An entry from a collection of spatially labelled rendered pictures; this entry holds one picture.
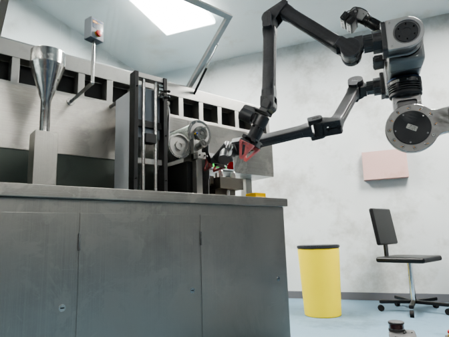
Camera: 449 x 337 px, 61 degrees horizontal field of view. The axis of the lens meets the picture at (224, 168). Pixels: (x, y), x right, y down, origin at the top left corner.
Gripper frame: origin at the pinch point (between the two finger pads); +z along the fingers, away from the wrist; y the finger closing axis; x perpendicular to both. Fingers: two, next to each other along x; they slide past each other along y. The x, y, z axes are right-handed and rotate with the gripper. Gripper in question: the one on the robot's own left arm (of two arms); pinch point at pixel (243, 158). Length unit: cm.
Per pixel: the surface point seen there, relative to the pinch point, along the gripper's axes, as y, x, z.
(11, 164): 30, -87, 47
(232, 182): -38.0, -14.3, 13.2
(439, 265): -311, 127, 6
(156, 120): 10.3, -40.8, 1.2
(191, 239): 10.5, -1.1, 38.5
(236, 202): -7.6, 2.9, 18.7
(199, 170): -18.3, -25.3, 14.4
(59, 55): 35, -82, -6
